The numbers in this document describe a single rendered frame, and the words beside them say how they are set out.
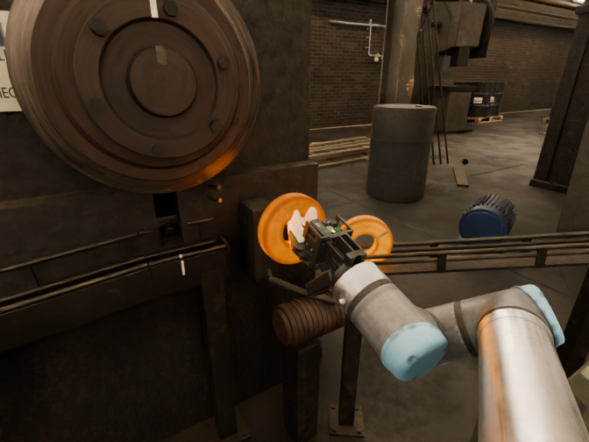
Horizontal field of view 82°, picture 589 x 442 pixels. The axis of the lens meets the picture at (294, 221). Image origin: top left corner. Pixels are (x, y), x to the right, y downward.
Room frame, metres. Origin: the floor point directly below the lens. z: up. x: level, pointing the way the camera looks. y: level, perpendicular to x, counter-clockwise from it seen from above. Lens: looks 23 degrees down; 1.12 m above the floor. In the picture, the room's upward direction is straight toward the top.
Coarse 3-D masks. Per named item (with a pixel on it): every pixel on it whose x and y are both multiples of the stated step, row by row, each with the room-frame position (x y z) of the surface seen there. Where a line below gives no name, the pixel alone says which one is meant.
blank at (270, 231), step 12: (276, 204) 0.64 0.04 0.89; (288, 204) 0.64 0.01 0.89; (300, 204) 0.66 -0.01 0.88; (312, 204) 0.67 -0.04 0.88; (264, 216) 0.64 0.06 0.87; (276, 216) 0.63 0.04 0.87; (288, 216) 0.64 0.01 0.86; (324, 216) 0.69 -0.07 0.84; (264, 228) 0.62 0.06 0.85; (276, 228) 0.63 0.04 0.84; (264, 240) 0.61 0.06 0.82; (276, 240) 0.63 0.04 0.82; (288, 240) 0.67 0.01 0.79; (276, 252) 0.62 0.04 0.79; (288, 252) 0.64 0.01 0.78
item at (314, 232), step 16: (320, 224) 0.56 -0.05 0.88; (336, 224) 0.57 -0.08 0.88; (304, 240) 0.57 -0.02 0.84; (320, 240) 0.52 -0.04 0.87; (336, 240) 0.53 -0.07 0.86; (352, 240) 0.52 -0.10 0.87; (320, 256) 0.53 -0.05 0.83; (336, 256) 0.51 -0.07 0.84; (352, 256) 0.48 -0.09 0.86; (336, 272) 0.48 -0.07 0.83
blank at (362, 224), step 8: (360, 216) 0.85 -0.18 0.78; (368, 216) 0.85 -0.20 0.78; (352, 224) 0.82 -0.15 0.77; (360, 224) 0.82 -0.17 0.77; (368, 224) 0.82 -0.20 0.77; (376, 224) 0.82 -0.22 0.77; (384, 224) 0.83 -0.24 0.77; (360, 232) 0.82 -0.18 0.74; (368, 232) 0.82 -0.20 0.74; (376, 232) 0.82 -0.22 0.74; (384, 232) 0.82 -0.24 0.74; (376, 240) 0.83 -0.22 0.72; (384, 240) 0.82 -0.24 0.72; (392, 240) 0.83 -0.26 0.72; (376, 248) 0.82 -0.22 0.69; (384, 248) 0.82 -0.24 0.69
